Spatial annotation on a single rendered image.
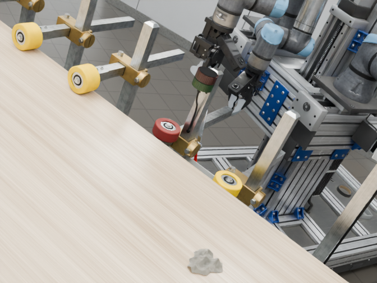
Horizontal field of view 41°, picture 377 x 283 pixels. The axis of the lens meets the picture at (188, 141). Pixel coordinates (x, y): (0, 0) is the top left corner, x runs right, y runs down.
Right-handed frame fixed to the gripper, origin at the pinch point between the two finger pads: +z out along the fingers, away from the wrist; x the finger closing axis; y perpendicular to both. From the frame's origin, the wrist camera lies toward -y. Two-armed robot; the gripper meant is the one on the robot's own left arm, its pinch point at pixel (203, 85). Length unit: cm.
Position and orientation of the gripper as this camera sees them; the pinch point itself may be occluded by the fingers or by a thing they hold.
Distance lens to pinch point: 154.8
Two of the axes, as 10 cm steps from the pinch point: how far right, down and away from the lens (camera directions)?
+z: -3.5, 7.8, 5.1
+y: -7.6, -5.6, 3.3
